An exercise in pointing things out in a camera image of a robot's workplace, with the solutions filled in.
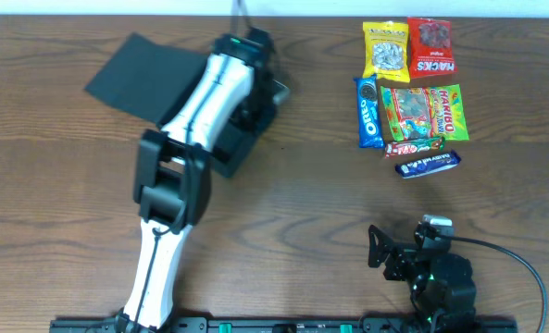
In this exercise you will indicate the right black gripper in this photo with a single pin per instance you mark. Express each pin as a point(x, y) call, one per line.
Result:
point(395, 255)

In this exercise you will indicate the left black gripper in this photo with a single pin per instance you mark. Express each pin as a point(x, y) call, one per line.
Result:
point(236, 157)

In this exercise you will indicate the red KitKat chocolate bar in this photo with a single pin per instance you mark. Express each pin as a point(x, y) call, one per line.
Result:
point(393, 149)

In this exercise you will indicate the blue Oreo cookie pack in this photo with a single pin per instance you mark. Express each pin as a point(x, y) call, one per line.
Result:
point(369, 124)

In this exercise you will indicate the black gift box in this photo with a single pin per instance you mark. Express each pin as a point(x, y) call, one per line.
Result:
point(135, 81)

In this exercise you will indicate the green Haribo gummy bag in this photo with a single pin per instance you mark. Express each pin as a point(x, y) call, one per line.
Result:
point(422, 113)

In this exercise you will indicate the yellow seeds snack bag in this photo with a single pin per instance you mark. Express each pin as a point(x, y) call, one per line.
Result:
point(386, 50)

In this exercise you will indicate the red Hacks candy bag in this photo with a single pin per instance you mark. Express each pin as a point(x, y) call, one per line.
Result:
point(431, 48)

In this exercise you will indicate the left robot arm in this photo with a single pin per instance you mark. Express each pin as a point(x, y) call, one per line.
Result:
point(172, 187)

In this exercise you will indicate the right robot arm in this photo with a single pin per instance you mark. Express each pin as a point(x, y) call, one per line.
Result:
point(440, 283)

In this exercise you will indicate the blue Dairy Milk chocolate bar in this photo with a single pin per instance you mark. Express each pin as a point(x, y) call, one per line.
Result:
point(428, 165)

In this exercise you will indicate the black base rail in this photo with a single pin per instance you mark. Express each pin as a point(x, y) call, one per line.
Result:
point(203, 325)

